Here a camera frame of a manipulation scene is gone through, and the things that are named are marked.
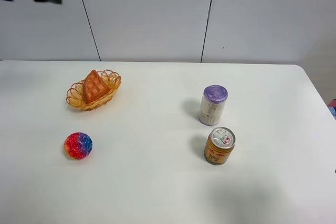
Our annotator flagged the purple garbage bag roll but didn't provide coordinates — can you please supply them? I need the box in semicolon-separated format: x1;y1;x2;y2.
199;84;228;126

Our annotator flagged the gold red bull can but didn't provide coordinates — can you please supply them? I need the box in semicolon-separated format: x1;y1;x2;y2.
204;127;236;165

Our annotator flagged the rainbow coloured ball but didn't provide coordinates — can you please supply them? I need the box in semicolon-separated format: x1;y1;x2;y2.
64;132;93;160

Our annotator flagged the red blue object at edge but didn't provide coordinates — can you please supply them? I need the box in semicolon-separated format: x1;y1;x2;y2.
328;99;336;118

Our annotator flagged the brown waffle bread slice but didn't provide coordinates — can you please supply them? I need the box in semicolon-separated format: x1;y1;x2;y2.
83;70;110;103

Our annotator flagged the orange woven plastic basket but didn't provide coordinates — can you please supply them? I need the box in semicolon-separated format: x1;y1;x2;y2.
66;69;122;111

